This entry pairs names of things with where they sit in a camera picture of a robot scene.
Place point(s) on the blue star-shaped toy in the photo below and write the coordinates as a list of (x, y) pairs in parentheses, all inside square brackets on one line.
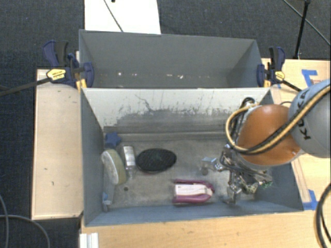
[(112, 139)]

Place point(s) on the grey metal bin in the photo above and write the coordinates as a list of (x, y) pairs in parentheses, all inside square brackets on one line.
[(165, 61)]

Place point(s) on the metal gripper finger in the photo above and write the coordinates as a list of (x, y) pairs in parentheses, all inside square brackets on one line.
[(210, 162), (234, 194)]

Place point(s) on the pale wood board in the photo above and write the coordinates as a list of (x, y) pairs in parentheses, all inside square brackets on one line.
[(57, 151)]

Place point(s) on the black oval disc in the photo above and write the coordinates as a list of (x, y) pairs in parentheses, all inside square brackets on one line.
[(156, 160)]

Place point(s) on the purple and white packet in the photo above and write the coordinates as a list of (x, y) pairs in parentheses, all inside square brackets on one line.
[(192, 191)]

